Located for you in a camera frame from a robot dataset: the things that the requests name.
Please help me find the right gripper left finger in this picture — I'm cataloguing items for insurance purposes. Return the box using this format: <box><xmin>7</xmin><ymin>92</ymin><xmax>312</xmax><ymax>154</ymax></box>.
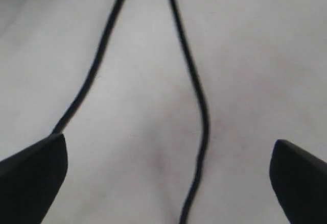
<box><xmin>1</xmin><ymin>134</ymin><xmax>68</xmax><ymax>223</ymax></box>

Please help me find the black rope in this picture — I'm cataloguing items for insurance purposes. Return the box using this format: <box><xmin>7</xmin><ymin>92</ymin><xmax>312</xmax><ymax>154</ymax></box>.
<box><xmin>51</xmin><ymin>0</ymin><xmax>132</xmax><ymax>135</ymax></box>
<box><xmin>165</xmin><ymin>0</ymin><xmax>210</xmax><ymax>224</ymax></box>

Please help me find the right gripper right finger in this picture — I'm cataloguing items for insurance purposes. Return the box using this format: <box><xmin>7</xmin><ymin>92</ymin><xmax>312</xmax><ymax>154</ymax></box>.
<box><xmin>269</xmin><ymin>139</ymin><xmax>326</xmax><ymax>223</ymax></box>

